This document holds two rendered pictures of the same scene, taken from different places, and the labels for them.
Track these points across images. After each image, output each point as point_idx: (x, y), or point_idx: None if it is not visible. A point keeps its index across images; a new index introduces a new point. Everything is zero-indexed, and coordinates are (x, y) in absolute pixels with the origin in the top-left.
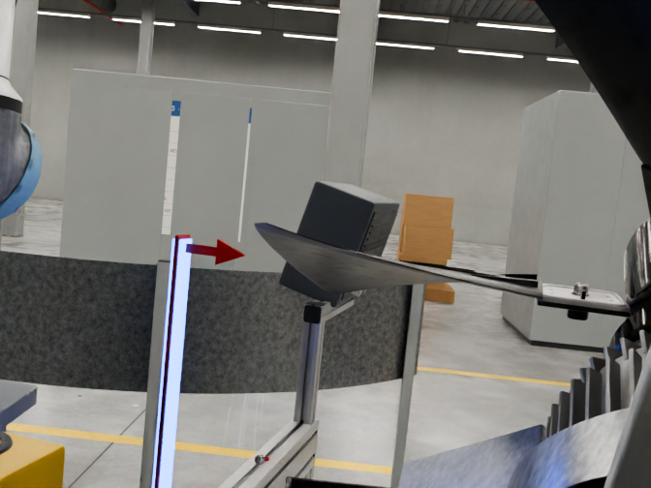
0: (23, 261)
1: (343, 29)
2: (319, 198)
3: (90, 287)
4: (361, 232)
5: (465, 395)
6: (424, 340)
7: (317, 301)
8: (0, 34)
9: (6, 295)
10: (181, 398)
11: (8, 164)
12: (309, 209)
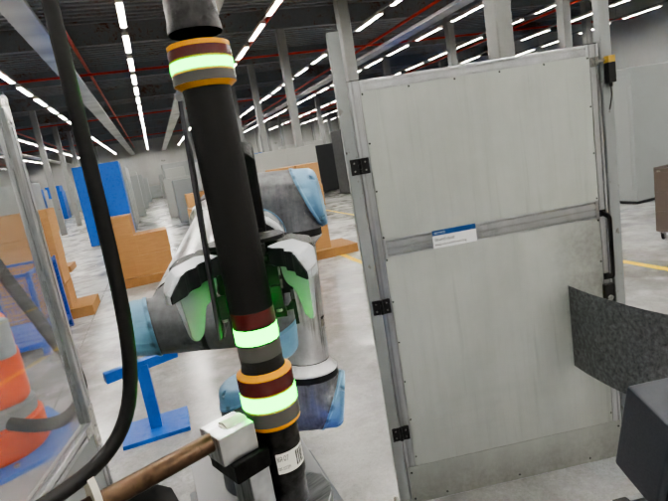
0: (613, 307)
1: None
2: (630, 405)
3: (663, 334)
4: (666, 454)
5: None
6: None
7: (635, 498)
8: (305, 345)
9: (606, 329)
10: None
11: (317, 411)
12: (625, 411)
